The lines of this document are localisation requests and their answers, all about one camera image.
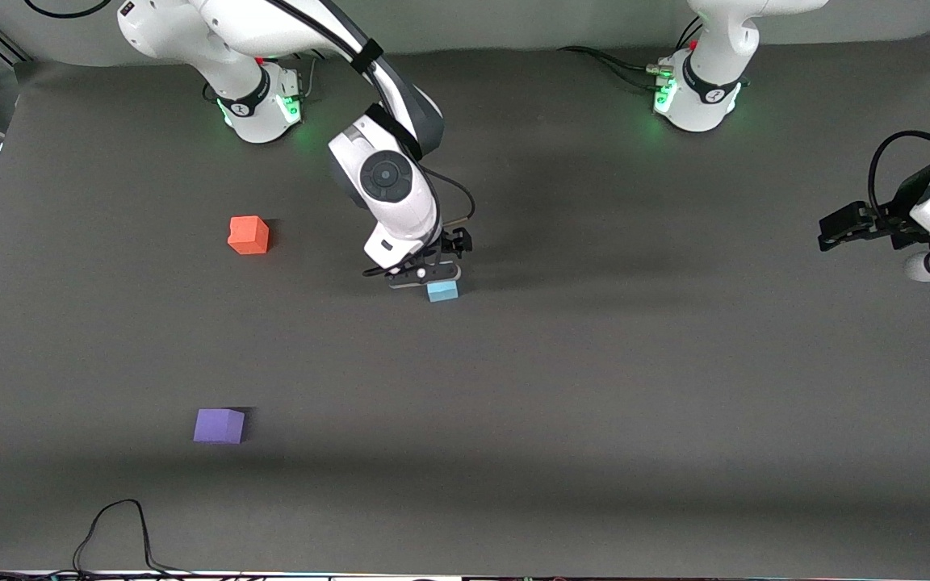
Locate black left arm wrist cable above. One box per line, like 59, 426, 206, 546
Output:
868, 130, 930, 220

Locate black right arm wrist cable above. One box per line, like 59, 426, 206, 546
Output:
267, 0, 476, 279

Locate dark grey table mat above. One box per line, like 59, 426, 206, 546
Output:
0, 28, 930, 579

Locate black arm base cables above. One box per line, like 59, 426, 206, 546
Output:
267, 48, 329, 106
558, 16, 704, 91

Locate black right arm base cables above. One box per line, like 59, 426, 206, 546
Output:
267, 48, 329, 106

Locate purple foam block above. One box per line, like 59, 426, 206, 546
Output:
193, 408, 246, 445

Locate black left arm base cables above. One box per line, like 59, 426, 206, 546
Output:
558, 16, 704, 91

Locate black arm wrist cable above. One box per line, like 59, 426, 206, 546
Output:
267, 0, 476, 279
868, 130, 930, 220

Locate looped thin black cable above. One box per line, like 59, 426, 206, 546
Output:
72, 498, 199, 579

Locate orange foam block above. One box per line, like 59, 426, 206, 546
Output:
227, 215, 270, 256

